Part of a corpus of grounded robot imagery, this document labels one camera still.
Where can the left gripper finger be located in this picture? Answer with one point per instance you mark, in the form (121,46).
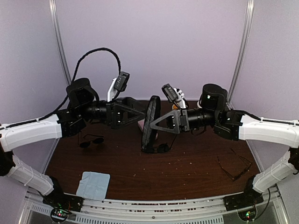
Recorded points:
(123,119)
(129,105)

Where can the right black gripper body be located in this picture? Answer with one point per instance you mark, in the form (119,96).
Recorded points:
(184,124)

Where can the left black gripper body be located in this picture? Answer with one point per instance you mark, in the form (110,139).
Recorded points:
(109,114)

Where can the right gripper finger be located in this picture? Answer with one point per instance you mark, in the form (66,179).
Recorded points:
(167,120)
(174,130)

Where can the black sunglasses dark lenses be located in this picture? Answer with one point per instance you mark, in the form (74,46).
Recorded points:
(161,147)

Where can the blue cleaning cloth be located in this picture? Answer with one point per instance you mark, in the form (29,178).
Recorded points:
(93,185)

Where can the pink glasses case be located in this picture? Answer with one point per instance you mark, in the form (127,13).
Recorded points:
(141,127)

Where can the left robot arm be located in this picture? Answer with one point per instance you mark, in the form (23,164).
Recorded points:
(84,107)

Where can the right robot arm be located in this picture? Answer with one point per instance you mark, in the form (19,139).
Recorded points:
(228,124)

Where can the patterned mug yellow inside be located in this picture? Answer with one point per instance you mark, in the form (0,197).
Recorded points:
(174,107)

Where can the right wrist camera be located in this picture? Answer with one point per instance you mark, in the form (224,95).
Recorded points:
(175,96)

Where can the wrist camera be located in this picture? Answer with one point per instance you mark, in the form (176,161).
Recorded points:
(175,96)
(117,86)

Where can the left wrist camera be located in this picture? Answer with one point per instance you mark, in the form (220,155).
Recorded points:
(117,86)

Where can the thin black frame glasses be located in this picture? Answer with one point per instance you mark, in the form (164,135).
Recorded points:
(98,139)

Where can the tortoise frame glasses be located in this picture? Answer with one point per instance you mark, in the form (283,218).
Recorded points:
(234,165)

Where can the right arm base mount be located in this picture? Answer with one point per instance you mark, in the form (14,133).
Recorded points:
(245,203)

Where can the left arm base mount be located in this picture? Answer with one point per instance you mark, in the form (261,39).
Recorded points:
(62,204)

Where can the front aluminium rail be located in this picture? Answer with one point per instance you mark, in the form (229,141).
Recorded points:
(209,210)

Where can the right aluminium frame post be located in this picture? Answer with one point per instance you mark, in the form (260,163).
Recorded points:
(242,49)

